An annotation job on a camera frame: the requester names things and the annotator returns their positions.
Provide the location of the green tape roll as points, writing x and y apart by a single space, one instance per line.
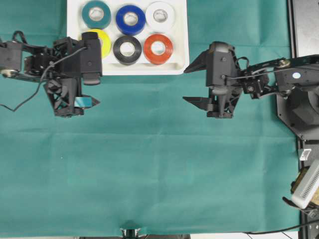
96 14

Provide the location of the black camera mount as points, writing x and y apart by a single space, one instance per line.
131 233

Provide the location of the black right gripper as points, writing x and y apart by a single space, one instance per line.
252 79

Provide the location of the black tape roll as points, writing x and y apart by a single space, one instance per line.
127 50

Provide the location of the white perforated box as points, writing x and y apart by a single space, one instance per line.
307 187

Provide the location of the white tape roll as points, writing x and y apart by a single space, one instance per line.
160 16

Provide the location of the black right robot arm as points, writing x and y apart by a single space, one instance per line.
294 81

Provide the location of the white plastic case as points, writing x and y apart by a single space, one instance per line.
178 35

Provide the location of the red tape roll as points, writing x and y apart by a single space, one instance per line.
158 49

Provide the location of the blue tape roll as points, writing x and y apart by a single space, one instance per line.
130 20

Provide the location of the yellow tape roll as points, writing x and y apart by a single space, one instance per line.
105 42

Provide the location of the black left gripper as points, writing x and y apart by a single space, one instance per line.
58 69

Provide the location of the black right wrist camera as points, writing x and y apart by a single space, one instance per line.
221 64

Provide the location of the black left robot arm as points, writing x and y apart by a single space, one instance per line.
12 56

